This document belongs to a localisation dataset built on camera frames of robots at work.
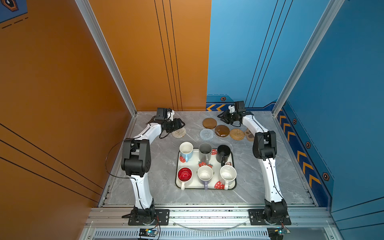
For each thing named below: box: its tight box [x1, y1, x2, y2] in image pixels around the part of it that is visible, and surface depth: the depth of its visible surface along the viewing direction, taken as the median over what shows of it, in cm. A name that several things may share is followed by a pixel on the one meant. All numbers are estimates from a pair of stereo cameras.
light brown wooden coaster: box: [202, 117, 217, 129], surface depth 114 cm
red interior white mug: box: [177, 166, 193, 191], surface depth 83 cm
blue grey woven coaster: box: [199, 128, 214, 141], surface depth 107 cm
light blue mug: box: [179, 141, 194, 163], surface depth 91 cm
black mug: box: [216, 144, 231, 167], surface depth 91 cm
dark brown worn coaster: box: [214, 125, 230, 138], surface depth 111 cm
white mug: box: [219, 165, 237, 190], surface depth 83 cm
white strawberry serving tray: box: [175, 148, 237, 191], surface depth 87 cm
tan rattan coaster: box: [229, 128, 245, 141], surface depth 107 cm
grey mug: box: [198, 142, 213, 165], surface depth 89 cm
